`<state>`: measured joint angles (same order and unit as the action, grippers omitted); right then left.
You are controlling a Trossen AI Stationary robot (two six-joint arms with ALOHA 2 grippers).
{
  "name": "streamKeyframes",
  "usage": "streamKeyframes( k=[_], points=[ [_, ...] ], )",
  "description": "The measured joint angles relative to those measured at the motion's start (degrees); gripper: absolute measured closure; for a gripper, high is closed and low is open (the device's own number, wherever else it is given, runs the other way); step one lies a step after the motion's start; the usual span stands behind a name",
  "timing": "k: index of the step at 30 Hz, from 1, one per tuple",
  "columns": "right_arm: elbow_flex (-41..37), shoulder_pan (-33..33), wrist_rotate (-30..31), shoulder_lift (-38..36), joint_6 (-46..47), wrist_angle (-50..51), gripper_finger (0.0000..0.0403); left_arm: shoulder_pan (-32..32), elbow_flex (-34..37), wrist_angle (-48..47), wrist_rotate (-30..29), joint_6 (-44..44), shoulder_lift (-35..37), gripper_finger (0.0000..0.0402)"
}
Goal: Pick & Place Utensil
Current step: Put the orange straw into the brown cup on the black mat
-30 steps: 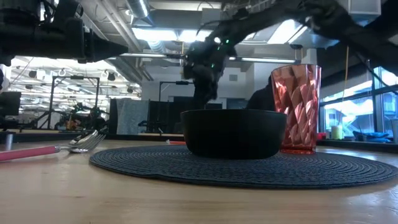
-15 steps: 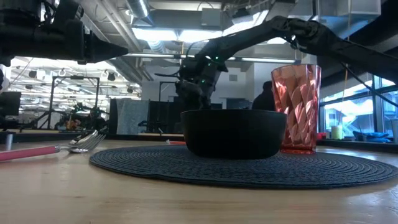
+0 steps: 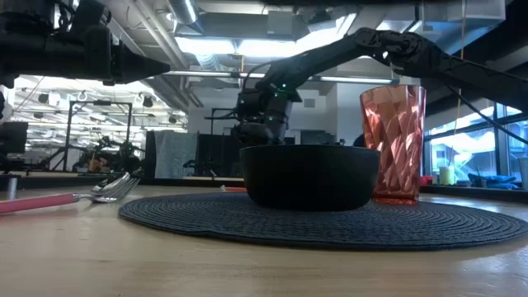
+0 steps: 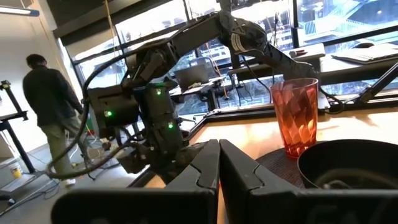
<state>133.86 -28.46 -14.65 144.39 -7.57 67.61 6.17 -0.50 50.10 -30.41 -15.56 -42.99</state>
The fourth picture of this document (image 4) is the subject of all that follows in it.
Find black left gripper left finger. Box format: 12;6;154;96
50;139;221;224

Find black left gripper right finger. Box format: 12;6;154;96
219;139;398;224

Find red faceted plastic cup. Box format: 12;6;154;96
269;77;320;159

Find black bowl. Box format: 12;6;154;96
297;139;398;191

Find round dark woven placemat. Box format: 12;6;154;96
256;147;307;189

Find grey laptop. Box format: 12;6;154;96
173;63;210;91

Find person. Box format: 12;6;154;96
22;53;91;188

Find black tripod stand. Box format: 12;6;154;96
0;80;37;175

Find white keyboard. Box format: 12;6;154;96
330;42;398;65

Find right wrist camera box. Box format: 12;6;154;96
86;85;141;138

